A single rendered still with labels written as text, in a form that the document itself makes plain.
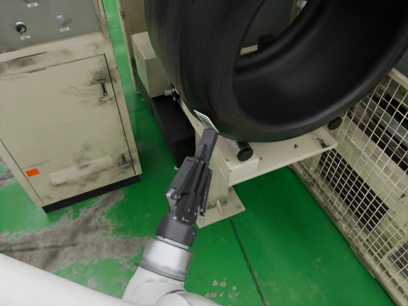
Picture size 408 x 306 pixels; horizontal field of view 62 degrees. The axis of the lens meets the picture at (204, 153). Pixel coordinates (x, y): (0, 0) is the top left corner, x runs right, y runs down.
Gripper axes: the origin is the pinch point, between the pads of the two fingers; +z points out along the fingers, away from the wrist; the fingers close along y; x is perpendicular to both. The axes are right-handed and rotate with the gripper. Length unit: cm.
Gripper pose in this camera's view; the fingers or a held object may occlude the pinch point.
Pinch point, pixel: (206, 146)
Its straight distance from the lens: 69.6
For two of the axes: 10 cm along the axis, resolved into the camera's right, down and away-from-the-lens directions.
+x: 8.3, 1.2, -5.5
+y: 4.6, 4.1, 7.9
